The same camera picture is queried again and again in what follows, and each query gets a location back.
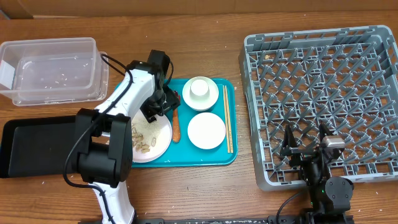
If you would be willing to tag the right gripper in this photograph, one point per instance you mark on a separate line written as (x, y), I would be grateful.
(301, 154)

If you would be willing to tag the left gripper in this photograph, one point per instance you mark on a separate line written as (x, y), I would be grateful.
(173, 101)

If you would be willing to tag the rice and food scraps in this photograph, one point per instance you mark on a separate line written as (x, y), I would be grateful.
(145, 136)

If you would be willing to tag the large white plate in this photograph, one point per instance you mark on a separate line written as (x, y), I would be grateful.
(165, 139)

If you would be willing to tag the orange carrot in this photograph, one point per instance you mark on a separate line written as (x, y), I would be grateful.
(176, 135)

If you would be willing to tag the red snack wrapper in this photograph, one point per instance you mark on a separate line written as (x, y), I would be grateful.
(178, 97)

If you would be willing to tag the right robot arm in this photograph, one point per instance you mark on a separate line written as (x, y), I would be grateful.
(329, 196)

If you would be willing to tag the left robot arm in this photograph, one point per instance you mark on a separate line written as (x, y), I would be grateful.
(102, 152)

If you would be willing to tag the grey dishwasher rack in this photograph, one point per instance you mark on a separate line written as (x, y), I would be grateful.
(344, 78)

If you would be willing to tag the white bowl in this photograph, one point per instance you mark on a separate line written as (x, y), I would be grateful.
(200, 104)

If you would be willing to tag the teal serving tray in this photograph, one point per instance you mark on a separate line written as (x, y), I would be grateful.
(184, 153)

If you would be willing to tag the white cup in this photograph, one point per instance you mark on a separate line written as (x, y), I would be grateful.
(199, 88)

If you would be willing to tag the small white plate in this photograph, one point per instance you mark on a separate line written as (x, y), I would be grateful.
(206, 131)

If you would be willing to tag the left wooden chopstick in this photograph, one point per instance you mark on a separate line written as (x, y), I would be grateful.
(226, 119)

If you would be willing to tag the wooden chopstick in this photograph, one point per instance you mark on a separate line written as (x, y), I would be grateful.
(229, 123)
(226, 119)

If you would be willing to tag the right wooden chopstick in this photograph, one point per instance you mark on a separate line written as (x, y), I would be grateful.
(229, 123)

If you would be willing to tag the black plastic tray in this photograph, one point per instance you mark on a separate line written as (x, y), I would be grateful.
(36, 146)

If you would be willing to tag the clear plastic bin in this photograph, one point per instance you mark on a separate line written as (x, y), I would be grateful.
(53, 71)

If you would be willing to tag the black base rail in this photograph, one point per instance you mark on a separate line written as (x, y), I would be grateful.
(217, 221)

